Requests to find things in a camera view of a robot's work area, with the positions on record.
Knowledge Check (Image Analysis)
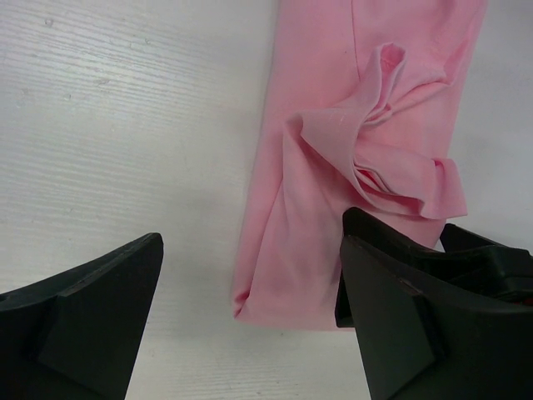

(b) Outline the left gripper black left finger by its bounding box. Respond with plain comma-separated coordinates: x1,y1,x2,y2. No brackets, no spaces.
1,232,163,399

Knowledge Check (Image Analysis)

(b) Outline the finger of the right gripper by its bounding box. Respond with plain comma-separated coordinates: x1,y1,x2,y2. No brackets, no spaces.
440,223,532,304
335,207,441,329

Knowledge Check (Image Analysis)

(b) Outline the pink t shirt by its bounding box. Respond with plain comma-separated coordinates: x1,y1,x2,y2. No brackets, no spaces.
232,1,487,330

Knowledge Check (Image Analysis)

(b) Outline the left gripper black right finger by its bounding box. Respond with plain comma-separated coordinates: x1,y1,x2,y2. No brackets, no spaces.
341,237,532,399

